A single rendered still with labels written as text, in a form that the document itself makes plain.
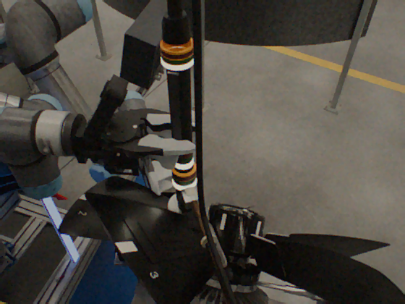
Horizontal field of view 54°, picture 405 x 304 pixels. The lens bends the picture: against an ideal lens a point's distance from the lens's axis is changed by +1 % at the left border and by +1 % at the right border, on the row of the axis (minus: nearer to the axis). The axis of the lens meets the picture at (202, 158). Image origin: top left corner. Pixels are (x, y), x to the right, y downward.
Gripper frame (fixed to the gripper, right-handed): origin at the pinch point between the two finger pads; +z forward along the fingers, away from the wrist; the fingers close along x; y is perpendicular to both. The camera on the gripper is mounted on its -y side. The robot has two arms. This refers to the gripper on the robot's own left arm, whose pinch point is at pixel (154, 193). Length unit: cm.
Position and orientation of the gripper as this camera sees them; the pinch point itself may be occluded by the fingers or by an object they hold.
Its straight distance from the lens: 90.5
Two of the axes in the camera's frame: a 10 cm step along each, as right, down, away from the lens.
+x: -1.0, 6.9, 7.2
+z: 3.4, 7.0, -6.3
